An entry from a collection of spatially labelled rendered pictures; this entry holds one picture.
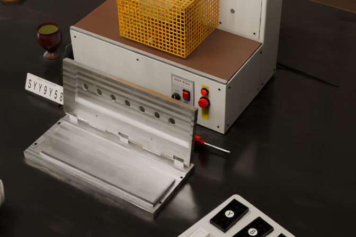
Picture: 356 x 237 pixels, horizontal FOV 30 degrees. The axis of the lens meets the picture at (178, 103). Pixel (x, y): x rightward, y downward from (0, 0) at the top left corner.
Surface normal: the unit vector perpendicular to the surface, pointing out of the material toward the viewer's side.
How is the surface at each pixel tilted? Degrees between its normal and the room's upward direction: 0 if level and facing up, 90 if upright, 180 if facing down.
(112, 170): 0
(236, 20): 90
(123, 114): 80
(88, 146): 0
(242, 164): 0
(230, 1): 90
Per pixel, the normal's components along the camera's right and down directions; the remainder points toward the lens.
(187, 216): -0.02, -0.77
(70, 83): -0.52, 0.40
